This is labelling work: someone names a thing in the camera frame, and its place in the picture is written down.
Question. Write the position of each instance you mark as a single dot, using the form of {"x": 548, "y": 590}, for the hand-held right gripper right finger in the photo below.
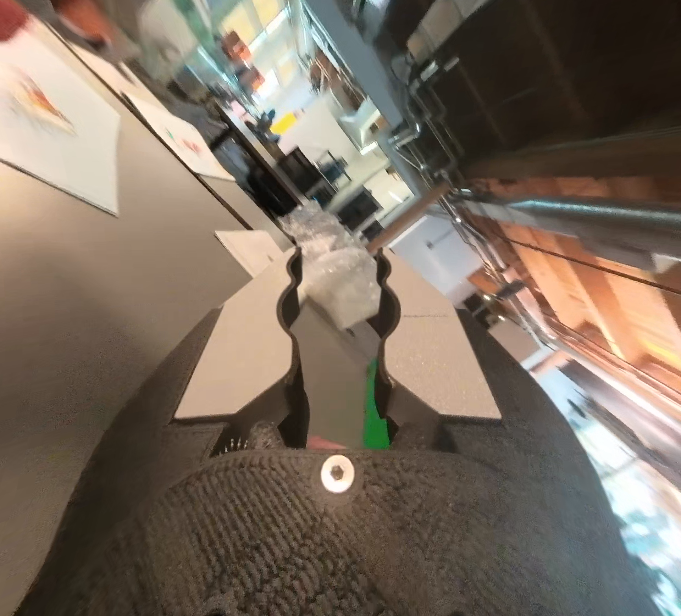
{"x": 441, "y": 360}

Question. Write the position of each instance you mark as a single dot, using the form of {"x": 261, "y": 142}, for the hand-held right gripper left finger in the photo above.
{"x": 234, "y": 360}

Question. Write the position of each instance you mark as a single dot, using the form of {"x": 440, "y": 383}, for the green plastic bin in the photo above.
{"x": 375, "y": 424}

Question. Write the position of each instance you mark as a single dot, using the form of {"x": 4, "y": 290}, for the instruction booklet with red logo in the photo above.
{"x": 244, "y": 249}

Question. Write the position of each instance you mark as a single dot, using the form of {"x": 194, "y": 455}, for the clear bubble wrap bags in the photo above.
{"x": 335, "y": 281}

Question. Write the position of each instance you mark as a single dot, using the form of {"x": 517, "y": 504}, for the instruction booklet red animal cover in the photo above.
{"x": 159, "y": 126}

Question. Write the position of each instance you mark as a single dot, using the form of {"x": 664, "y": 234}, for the open instruction booklet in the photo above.
{"x": 80, "y": 164}

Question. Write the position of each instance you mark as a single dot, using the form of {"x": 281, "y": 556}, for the silver ceiling duct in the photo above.
{"x": 585, "y": 217}

